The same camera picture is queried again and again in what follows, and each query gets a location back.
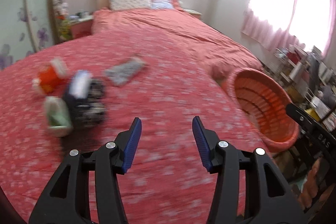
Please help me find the orange plastic basket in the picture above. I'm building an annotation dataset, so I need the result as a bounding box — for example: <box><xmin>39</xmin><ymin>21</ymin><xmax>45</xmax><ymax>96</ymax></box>
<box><xmin>227</xmin><ymin>68</ymin><xmax>300</xmax><ymax>153</ymax></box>

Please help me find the wardrobe with flower doors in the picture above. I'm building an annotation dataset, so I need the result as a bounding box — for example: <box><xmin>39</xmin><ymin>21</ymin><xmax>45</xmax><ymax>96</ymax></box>
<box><xmin>0</xmin><ymin>0</ymin><xmax>57</xmax><ymax>69</ymax></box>

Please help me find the red and white plastic packet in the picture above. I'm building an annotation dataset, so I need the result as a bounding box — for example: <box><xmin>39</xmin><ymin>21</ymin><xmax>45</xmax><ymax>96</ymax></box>
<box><xmin>32</xmin><ymin>57</ymin><xmax>68</xmax><ymax>95</ymax></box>

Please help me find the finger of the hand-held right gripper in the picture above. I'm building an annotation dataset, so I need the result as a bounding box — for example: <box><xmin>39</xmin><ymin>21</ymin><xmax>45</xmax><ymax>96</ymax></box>
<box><xmin>286</xmin><ymin>104</ymin><xmax>315</xmax><ymax>128</ymax></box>

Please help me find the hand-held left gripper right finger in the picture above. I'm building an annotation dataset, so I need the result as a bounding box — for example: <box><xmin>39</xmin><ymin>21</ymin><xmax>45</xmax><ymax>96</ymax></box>
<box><xmin>192</xmin><ymin>116</ymin><xmax>307</xmax><ymax>224</ymax></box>

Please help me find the black patterned cloth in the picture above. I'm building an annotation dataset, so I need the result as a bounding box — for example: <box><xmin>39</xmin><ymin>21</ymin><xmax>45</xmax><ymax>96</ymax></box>
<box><xmin>63</xmin><ymin>74</ymin><xmax>108</xmax><ymax>128</ymax></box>

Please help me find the pink nightstand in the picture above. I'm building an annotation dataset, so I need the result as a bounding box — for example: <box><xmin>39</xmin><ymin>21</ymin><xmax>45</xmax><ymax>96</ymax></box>
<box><xmin>184</xmin><ymin>7</ymin><xmax>202</xmax><ymax>20</ymax></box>
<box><xmin>70</xmin><ymin>15</ymin><xmax>94</xmax><ymax>39</ymax></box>

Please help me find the person's right hand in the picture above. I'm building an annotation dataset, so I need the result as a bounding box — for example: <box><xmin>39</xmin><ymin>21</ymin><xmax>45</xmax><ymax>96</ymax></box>
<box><xmin>299</xmin><ymin>157</ymin><xmax>326</xmax><ymax>210</ymax></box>

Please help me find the red floral cloth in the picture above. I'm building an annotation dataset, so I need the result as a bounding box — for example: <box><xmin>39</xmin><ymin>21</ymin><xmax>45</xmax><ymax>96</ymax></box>
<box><xmin>0</xmin><ymin>30</ymin><xmax>265</xmax><ymax>224</ymax></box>

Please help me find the bed with red duvet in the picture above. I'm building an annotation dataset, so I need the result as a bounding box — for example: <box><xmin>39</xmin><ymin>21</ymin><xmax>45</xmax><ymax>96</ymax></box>
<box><xmin>91</xmin><ymin>7</ymin><xmax>263</xmax><ymax>77</ymax></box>

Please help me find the yellow plush toy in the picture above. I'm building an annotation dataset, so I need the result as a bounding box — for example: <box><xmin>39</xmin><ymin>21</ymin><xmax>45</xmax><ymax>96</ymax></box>
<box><xmin>56</xmin><ymin>17</ymin><xmax>72</xmax><ymax>42</ymax></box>

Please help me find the white wire cart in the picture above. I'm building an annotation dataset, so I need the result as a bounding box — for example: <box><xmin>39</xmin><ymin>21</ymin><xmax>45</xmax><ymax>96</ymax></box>
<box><xmin>273</xmin><ymin>43</ymin><xmax>307</xmax><ymax>88</ymax></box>

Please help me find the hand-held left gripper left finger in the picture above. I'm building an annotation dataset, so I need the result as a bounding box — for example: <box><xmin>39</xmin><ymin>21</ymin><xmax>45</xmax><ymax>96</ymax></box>
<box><xmin>28</xmin><ymin>117</ymin><xmax>142</xmax><ymax>224</ymax></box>

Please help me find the white and blue packet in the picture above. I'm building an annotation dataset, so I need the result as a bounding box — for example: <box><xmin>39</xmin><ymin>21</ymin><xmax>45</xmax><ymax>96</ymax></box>
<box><xmin>70</xmin><ymin>70</ymin><xmax>91</xmax><ymax>97</ymax></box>

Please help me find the green and white packet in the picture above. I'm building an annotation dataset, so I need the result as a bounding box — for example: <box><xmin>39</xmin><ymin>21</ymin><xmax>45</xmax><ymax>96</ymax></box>
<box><xmin>43</xmin><ymin>96</ymin><xmax>73</xmax><ymax>137</ymax></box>

